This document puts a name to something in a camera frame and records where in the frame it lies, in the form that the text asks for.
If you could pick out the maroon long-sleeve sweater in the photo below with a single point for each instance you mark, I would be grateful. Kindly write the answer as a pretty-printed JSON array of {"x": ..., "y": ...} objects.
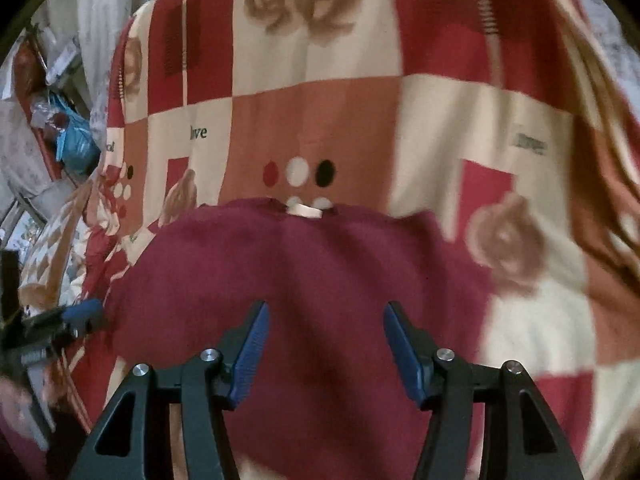
[{"x": 326, "y": 402}]

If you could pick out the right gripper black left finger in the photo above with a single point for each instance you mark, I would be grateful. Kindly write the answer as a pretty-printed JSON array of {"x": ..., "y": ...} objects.
[{"x": 131, "y": 439}]

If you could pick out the brown white checkered blanket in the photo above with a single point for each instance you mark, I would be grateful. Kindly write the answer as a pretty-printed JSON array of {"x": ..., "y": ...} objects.
[{"x": 44, "y": 272}]

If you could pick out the red wooden chair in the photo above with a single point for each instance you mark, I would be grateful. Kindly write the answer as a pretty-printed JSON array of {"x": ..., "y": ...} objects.
[{"x": 31, "y": 90}]

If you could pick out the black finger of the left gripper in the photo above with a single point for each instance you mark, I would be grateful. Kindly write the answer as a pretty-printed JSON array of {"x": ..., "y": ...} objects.
[{"x": 70, "y": 322}]

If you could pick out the red cream patchwork blanket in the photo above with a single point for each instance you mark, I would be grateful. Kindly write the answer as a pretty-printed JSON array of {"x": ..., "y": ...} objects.
[{"x": 500, "y": 118}]

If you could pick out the blue plastic bag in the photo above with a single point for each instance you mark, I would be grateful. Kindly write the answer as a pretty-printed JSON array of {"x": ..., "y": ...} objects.
[{"x": 74, "y": 145}]

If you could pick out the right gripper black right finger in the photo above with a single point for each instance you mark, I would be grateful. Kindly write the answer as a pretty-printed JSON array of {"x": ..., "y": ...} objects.
[{"x": 522, "y": 438}]

